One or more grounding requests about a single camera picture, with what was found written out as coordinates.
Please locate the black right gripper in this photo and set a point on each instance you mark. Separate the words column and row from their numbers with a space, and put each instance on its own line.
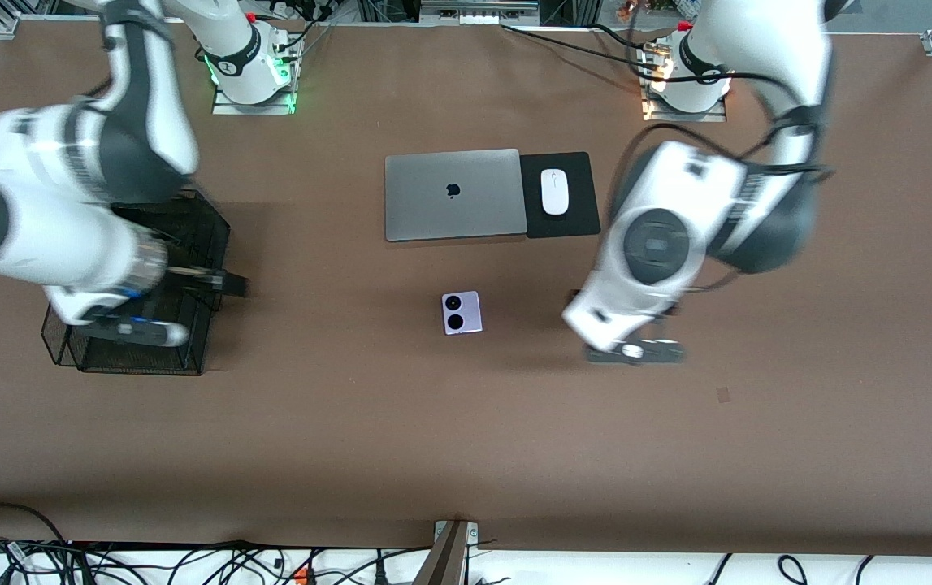
column 189, row 276

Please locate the lavender flip phone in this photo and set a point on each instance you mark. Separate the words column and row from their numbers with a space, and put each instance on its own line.
column 461, row 313

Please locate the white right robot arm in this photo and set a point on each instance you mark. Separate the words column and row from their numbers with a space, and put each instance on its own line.
column 67, row 227

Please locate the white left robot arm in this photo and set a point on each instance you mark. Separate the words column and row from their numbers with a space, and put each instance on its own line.
column 677, row 227

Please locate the black mouse pad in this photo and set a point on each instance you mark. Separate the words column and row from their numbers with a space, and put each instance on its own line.
column 579, row 219

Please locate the white computer mouse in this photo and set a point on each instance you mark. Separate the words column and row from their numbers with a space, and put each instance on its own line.
column 554, row 195

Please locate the silver closed laptop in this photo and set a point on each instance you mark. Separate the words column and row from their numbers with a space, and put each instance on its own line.
column 433, row 211

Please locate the grey power strip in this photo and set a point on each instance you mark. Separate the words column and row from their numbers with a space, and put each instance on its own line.
column 478, row 16

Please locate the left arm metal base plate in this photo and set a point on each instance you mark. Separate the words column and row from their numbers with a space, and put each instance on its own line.
column 709, row 115

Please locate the grey metal table bracket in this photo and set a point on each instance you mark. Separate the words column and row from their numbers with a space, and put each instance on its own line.
column 449, row 552

